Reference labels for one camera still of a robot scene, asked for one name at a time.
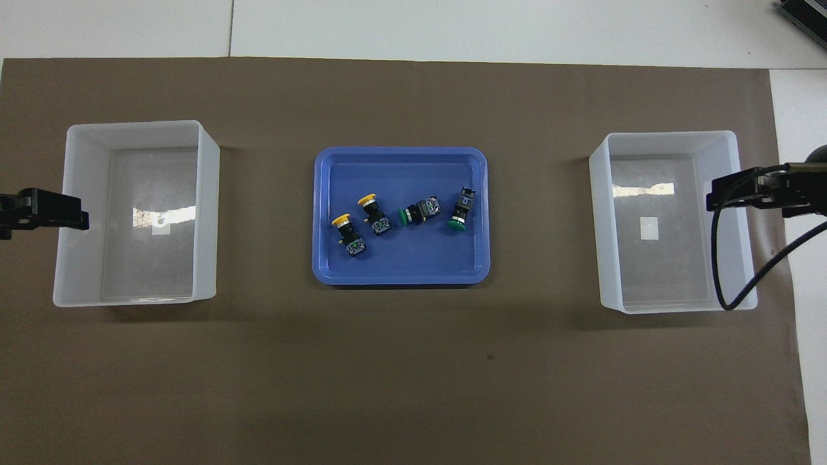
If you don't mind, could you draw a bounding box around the yellow push button switch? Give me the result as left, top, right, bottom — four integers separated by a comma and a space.
331, 213, 368, 258
357, 193, 393, 237

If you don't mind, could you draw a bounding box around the translucent white plastic box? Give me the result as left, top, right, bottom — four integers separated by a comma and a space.
53, 120, 221, 308
588, 130, 759, 315

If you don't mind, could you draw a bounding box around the brown table mat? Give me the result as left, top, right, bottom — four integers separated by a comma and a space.
0, 57, 812, 465

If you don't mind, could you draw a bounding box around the green push button switch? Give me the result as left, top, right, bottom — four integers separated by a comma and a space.
447, 186, 477, 232
397, 196, 444, 228

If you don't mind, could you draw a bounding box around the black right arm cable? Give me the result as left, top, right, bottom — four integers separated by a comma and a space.
710, 164, 827, 311

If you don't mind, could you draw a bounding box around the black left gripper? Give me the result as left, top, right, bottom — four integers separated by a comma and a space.
0, 187, 90, 240

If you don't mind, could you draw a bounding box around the blue plastic tray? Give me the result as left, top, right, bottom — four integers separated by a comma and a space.
311, 147, 491, 286

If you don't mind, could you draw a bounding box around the black ribbed device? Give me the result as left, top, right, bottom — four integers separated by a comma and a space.
775, 0, 827, 41

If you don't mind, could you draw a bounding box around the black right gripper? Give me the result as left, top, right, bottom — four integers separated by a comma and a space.
705, 161, 827, 218

